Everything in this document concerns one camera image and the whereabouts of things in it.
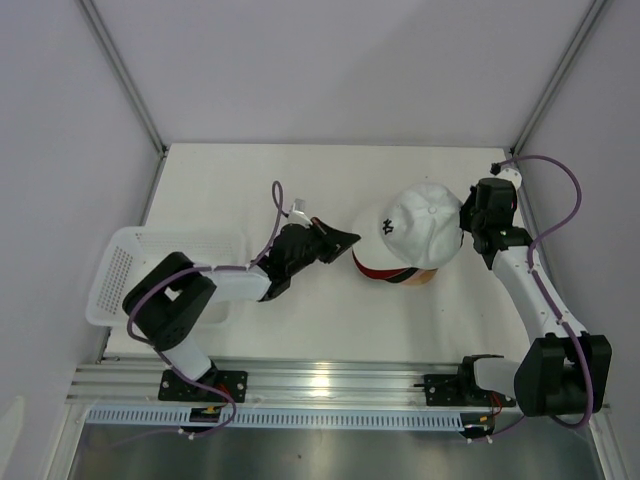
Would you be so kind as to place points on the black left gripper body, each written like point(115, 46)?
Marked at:
point(309, 258)

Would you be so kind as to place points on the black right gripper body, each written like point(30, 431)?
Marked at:
point(468, 216)

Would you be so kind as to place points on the red cap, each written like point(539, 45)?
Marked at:
point(377, 274)

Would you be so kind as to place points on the white cap black logo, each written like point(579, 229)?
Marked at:
point(418, 228)

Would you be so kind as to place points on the dark green cap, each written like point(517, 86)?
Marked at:
point(398, 278)

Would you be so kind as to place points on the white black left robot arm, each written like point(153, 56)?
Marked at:
point(163, 308)

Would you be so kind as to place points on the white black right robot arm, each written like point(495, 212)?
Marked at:
point(565, 369)

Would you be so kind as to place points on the wooden hat stand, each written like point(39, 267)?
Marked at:
point(419, 278)

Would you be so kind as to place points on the white plastic bin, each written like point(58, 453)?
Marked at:
point(133, 252)

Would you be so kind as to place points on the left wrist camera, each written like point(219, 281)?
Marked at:
point(297, 212)

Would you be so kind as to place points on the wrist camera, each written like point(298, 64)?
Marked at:
point(297, 212)
point(507, 173)

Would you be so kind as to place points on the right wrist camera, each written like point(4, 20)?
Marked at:
point(507, 173)

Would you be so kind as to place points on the aluminium frame post right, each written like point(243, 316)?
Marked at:
point(575, 47)

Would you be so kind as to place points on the aluminium frame post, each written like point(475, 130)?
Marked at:
point(114, 59)
point(575, 47)

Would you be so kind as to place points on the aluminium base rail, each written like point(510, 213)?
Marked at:
point(297, 384)

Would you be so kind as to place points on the black right mounting bracket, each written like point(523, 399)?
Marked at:
point(442, 390)

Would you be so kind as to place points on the white slotted cable duct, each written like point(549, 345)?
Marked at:
point(278, 418)

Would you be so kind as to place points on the aluminium frame post left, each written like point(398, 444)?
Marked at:
point(114, 59)

